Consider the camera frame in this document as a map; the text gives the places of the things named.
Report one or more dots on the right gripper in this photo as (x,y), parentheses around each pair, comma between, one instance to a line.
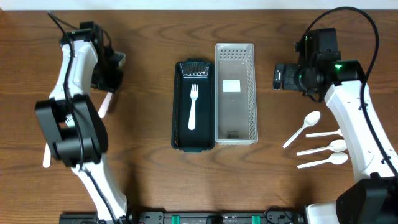
(290,80)

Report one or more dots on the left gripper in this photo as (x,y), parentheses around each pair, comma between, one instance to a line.
(104,82)

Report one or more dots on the white plastic fork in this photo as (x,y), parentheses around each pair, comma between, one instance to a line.
(105,105)
(192,116)
(69,121)

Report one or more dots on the white plastic spoon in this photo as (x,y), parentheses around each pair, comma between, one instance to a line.
(47,157)
(335,146)
(336,158)
(322,134)
(310,120)

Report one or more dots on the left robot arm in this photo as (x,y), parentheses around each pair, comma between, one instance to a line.
(82,148)

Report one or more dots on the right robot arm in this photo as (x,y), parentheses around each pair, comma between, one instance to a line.
(340,84)

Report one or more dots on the white label in basket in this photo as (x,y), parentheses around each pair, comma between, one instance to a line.
(231,86)

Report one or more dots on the clear plastic basket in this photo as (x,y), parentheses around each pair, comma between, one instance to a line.
(235,113)

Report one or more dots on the black plastic basket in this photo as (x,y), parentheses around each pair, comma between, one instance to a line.
(202,138)

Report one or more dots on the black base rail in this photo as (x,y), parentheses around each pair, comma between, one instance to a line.
(270,216)

